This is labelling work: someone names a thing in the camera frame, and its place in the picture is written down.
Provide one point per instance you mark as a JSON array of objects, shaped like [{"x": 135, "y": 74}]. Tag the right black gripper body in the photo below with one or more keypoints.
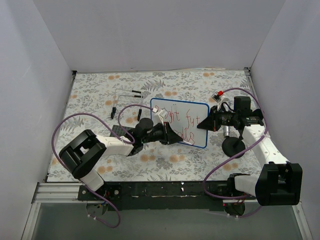
[{"x": 213, "y": 120}]

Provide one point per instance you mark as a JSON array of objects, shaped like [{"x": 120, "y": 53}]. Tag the grey studded baseplate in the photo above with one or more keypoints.
[{"x": 119, "y": 131}]

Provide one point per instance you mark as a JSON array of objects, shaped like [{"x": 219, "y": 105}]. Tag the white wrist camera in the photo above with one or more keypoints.
[
  {"x": 158, "y": 115},
  {"x": 217, "y": 96}
]

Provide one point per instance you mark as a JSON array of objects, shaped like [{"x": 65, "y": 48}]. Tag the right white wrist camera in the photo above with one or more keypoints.
[{"x": 217, "y": 96}]

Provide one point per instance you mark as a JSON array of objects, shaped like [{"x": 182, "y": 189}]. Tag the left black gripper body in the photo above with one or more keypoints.
[{"x": 165, "y": 133}]

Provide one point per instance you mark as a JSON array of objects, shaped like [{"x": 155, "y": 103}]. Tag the silver metal cylinder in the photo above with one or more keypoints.
[{"x": 226, "y": 129}]

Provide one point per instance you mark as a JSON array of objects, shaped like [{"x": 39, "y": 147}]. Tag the floral tablecloth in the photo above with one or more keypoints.
[{"x": 90, "y": 104}]

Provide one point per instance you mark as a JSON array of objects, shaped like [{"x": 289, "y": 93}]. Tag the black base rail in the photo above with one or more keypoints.
[{"x": 214, "y": 196}]

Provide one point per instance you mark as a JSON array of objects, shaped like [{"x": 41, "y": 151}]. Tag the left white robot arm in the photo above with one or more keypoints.
[{"x": 82, "y": 154}]

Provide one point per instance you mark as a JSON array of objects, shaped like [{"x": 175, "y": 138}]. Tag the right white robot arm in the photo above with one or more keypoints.
[{"x": 279, "y": 181}]

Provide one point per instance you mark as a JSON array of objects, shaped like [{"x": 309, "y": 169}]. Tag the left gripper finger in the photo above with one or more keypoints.
[
  {"x": 168, "y": 131},
  {"x": 173, "y": 138}
]

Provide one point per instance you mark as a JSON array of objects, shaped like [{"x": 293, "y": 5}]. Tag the blue framed whiteboard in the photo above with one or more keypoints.
[{"x": 183, "y": 117}]

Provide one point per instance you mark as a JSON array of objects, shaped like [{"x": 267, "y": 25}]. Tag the black round stand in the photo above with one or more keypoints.
[{"x": 232, "y": 146}]

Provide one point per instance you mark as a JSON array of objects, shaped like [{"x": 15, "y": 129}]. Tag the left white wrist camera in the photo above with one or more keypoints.
[{"x": 158, "y": 115}]

